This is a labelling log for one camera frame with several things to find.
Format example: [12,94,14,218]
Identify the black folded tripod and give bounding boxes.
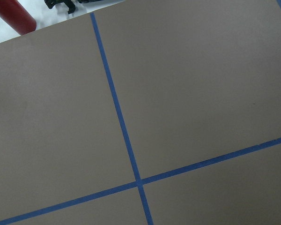
[44,0,104,15]

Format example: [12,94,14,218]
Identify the red cylinder bottle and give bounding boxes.
[0,0,37,35]

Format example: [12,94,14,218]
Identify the crossing blue tape line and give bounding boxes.
[0,137,281,225]

